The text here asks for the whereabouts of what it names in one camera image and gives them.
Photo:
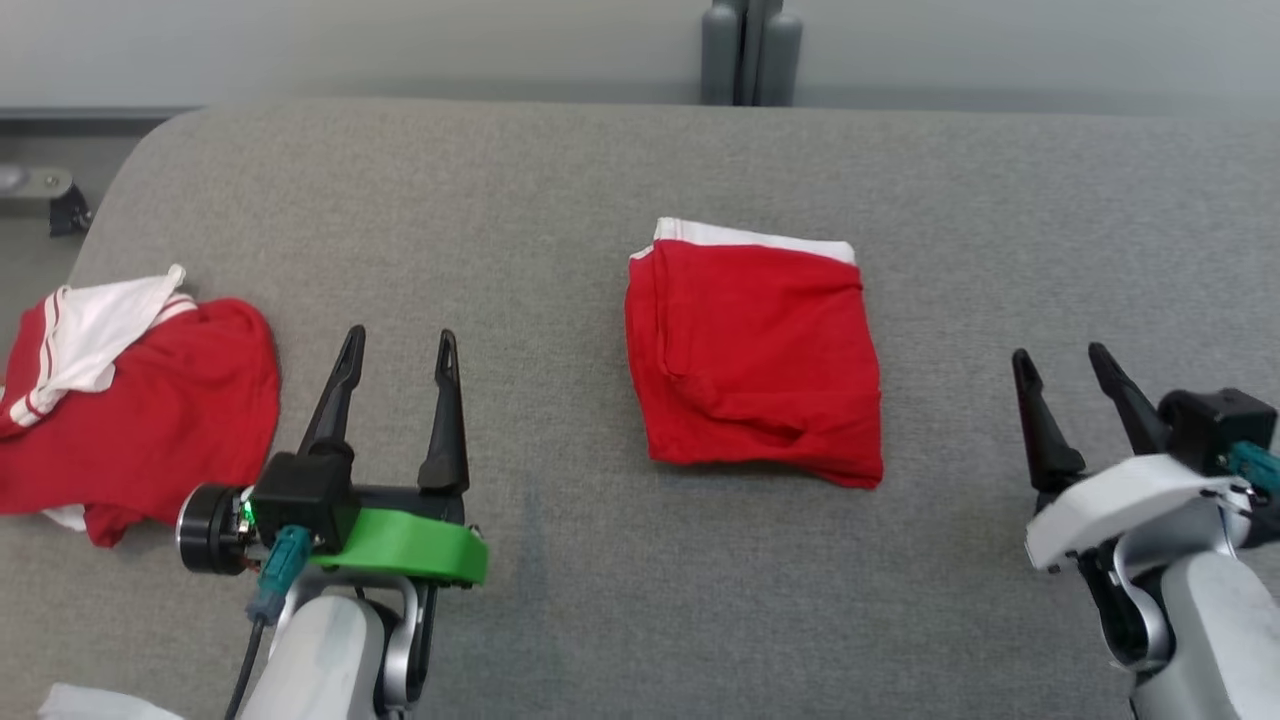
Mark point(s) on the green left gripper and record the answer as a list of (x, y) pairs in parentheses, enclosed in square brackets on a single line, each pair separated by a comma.
[(420, 545)]

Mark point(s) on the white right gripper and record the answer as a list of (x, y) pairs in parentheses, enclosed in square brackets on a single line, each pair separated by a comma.
[(1130, 505)]

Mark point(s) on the red and white jersey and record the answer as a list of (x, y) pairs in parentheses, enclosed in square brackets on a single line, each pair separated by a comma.
[(170, 420)]

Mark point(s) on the red shorts with white waistband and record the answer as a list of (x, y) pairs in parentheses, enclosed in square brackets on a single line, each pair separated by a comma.
[(750, 370)]

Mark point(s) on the white fabric piece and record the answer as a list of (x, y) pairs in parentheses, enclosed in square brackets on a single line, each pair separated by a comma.
[(100, 705)]

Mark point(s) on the metal foot with black knob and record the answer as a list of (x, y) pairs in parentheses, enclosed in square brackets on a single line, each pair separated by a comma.
[(40, 185)]

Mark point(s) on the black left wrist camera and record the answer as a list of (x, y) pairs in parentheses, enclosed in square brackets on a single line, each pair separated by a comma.
[(300, 495)]

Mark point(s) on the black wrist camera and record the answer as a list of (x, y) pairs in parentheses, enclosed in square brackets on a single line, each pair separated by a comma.
[(300, 495), (1215, 425)]

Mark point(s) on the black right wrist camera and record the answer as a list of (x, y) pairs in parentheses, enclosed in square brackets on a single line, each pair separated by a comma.
[(1215, 425)]

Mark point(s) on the teal right camera connector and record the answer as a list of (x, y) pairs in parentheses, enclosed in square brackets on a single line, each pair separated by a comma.
[(1255, 465)]

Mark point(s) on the teal camera connector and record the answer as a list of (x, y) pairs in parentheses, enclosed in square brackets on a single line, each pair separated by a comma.
[(280, 575), (1255, 465)]

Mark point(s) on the teal left camera connector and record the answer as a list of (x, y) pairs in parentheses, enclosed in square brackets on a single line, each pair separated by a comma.
[(280, 575)]

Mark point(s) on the grey partition bottom rail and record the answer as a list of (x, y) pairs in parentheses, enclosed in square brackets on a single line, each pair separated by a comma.
[(80, 113)]

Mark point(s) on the grey partition post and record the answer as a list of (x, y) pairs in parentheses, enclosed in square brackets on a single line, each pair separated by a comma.
[(780, 50), (720, 50)]

